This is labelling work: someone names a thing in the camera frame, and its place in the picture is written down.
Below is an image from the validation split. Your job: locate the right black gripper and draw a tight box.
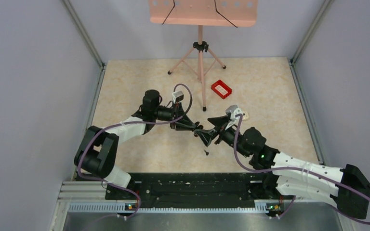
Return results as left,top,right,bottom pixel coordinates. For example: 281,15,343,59
195,115,251,158

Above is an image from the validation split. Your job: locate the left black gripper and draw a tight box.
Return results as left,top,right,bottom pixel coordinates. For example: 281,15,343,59
153,102,195,131

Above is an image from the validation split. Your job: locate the beige earbud charging case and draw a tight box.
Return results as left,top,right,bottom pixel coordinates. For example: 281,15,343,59
242,111,250,121

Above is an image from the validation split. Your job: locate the black earbud charging case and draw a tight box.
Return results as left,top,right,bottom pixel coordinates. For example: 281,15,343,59
193,121,204,137

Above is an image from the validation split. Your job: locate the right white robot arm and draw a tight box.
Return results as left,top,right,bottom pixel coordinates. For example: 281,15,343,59
194,116,370,220

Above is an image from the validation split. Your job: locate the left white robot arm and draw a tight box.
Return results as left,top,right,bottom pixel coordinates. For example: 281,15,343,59
74,90,203,199

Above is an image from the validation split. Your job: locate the red plastic box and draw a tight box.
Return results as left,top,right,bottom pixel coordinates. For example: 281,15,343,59
211,80,233,99

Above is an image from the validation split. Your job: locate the pink music stand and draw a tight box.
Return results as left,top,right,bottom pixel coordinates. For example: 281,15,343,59
148,0,259,111

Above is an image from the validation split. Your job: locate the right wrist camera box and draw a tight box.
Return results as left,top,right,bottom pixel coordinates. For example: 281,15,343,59
225,105,245,122

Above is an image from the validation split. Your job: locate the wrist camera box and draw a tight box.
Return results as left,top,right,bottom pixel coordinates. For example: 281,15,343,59
172,91,184,103
225,105,245,122

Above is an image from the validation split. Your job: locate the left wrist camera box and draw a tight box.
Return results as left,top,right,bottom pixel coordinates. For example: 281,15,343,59
172,91,184,103

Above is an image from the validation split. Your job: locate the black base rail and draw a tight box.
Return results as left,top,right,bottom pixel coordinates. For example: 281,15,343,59
105,173,282,208

